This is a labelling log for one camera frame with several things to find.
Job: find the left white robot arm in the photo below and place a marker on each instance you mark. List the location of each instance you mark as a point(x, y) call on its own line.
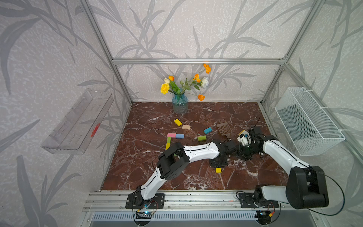
point(177, 157)

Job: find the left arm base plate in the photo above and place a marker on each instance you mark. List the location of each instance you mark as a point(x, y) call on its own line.
point(157, 202)

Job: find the left circuit board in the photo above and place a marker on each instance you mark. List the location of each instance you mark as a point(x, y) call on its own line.
point(144, 214)

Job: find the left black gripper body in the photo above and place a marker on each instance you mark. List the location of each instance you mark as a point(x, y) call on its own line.
point(221, 163)

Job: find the white wire mesh basket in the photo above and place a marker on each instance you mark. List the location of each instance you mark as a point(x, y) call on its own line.
point(310, 128)

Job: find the light blue block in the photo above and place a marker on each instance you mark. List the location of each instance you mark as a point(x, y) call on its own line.
point(179, 136)

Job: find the blue glass vase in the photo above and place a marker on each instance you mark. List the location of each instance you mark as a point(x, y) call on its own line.
point(180, 104)

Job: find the artificial flower bouquet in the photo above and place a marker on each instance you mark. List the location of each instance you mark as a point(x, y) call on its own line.
point(196, 82)

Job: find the teal block right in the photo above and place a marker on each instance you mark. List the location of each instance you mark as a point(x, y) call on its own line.
point(208, 130)

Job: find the pink block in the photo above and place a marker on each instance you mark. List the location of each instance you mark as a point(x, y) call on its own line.
point(171, 135)

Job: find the yellow block near vase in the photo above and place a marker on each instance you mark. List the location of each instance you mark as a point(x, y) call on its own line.
point(178, 122)

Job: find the brown slotted wooden tray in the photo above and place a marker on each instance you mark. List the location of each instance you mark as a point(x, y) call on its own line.
point(224, 130)

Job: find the white glove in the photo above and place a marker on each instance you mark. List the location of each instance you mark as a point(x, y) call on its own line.
point(243, 133)

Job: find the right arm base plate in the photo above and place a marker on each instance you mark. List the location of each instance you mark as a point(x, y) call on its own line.
point(247, 201)

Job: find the clear plastic wall shelf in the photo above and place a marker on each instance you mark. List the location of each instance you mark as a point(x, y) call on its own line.
point(76, 130)

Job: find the tan wooden block upper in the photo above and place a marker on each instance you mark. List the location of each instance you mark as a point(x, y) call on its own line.
point(186, 127)

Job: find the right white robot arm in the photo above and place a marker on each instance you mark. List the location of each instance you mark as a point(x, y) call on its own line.
point(306, 186)

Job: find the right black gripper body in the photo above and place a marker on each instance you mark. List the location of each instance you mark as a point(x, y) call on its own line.
point(247, 151)

